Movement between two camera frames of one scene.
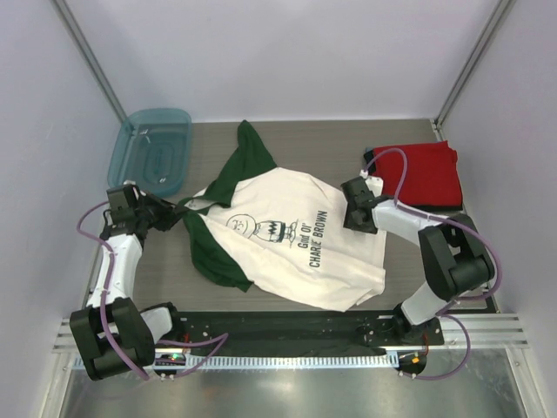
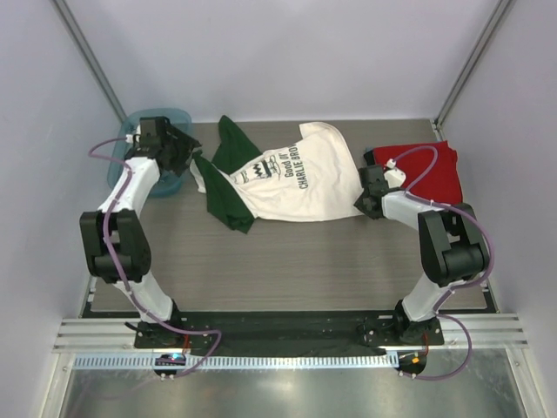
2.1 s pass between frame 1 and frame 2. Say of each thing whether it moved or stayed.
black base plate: stayed
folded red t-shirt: stayed
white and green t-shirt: moved
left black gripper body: moved
